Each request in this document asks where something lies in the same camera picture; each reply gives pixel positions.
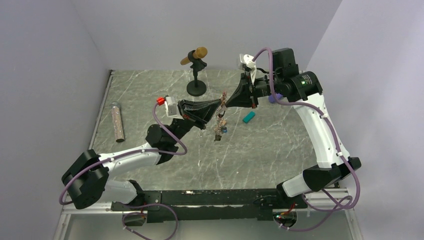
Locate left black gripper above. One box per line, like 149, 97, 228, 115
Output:
169, 99, 223, 145

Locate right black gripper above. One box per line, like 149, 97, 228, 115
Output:
226, 70, 283, 109

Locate red carabiner keyring with chain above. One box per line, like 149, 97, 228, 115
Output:
214, 91, 227, 142

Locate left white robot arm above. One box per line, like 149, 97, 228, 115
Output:
59, 96, 222, 210

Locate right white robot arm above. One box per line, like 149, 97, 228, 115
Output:
225, 48, 362, 208

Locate black microphone stand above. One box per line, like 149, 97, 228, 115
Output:
186, 59, 207, 97

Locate teal block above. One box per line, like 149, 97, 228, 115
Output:
242, 111, 256, 124

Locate brown microphone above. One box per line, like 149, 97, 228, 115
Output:
180, 46, 208, 66

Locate glitter tube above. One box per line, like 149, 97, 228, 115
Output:
110, 102, 125, 143

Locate purple cylinder handle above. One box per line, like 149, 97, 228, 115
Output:
268, 93, 284, 104

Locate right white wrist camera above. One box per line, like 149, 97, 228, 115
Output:
238, 54, 257, 85

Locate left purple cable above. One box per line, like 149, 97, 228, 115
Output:
58, 101, 188, 206

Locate purple cable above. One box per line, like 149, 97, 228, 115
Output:
58, 101, 188, 206
251, 47, 362, 233

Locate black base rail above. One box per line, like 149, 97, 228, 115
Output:
110, 188, 307, 223

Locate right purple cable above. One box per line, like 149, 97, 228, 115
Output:
251, 47, 362, 233

